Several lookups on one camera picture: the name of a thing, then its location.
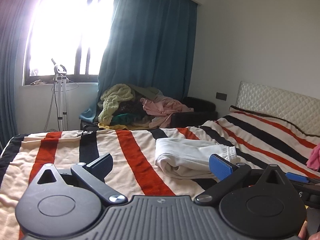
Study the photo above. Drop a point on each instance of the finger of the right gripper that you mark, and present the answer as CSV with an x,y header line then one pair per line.
x,y
298,178

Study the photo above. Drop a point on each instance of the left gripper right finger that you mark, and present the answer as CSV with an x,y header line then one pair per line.
x,y
230,177

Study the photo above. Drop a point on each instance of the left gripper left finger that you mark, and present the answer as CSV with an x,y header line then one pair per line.
x,y
92,177

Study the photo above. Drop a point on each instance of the white sweatpants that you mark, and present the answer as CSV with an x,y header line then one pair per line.
x,y
189,159

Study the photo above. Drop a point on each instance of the pink cloth at edge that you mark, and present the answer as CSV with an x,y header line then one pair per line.
x,y
314,159

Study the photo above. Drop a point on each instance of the striped bed blanket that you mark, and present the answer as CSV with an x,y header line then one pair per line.
x,y
259,140

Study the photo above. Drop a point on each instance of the green garment in pile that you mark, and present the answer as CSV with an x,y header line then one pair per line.
x,y
124,119

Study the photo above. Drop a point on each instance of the dark armchair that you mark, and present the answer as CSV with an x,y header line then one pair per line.
x,y
203,111

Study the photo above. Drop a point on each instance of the white quilted headboard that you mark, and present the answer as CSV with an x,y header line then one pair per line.
x,y
299,109

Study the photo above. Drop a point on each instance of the yellow-green knitted blanket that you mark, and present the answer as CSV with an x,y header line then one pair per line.
x,y
111,99

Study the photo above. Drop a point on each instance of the pink garment on pile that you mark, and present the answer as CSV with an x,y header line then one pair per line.
x,y
161,109

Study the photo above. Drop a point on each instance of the olive green garment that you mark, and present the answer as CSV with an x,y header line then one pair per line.
x,y
149,93

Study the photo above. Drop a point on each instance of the white garment steamer stand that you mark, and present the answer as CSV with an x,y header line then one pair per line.
x,y
61,85

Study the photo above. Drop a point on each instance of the teal right curtain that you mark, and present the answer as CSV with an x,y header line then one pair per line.
x,y
151,44

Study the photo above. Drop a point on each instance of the teal curtain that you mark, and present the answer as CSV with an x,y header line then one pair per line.
x,y
15,24
151,44

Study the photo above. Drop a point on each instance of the teal left curtain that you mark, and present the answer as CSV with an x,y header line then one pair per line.
x,y
15,24

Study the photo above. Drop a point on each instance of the wall switch plate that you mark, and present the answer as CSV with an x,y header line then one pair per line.
x,y
221,96

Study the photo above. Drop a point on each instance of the window with dark frame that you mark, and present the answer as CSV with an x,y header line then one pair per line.
x,y
68,36

